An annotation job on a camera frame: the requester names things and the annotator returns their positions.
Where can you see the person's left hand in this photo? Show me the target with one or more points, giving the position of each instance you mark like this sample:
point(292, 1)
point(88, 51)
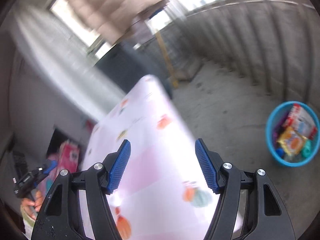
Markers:
point(32, 207)

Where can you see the metal dustpan box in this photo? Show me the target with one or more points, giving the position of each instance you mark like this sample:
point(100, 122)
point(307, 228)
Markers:
point(187, 70)

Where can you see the yellow snack wrapper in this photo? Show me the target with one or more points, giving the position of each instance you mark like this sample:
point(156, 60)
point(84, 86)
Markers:
point(291, 141)

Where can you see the pink floral quilt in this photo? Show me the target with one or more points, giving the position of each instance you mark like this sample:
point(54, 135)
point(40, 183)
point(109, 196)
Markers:
point(67, 157)

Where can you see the white sheer curtain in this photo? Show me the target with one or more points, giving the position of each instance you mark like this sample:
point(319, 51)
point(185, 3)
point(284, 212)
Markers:
point(61, 61)

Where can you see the beige puffer jacket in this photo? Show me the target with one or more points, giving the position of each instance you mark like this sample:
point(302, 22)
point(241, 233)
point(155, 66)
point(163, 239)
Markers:
point(113, 19)

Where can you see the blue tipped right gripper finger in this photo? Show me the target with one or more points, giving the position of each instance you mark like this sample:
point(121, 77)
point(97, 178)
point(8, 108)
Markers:
point(49, 165)

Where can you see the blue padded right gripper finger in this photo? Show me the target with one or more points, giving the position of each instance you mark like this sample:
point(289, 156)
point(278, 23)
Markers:
point(60, 216)
point(265, 216)

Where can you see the red white package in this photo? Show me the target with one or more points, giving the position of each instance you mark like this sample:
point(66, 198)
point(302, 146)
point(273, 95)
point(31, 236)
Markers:
point(301, 121)

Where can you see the metal balcony railing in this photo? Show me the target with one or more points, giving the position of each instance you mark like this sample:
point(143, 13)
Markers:
point(273, 43)

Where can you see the teal plastic bag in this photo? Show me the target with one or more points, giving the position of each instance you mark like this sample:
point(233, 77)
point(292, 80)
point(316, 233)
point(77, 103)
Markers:
point(306, 150)

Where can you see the blue plastic trash bin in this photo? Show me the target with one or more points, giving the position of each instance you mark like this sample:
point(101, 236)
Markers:
point(274, 128)

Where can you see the yellow broom handle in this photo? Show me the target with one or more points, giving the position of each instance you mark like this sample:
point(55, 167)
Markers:
point(167, 60)

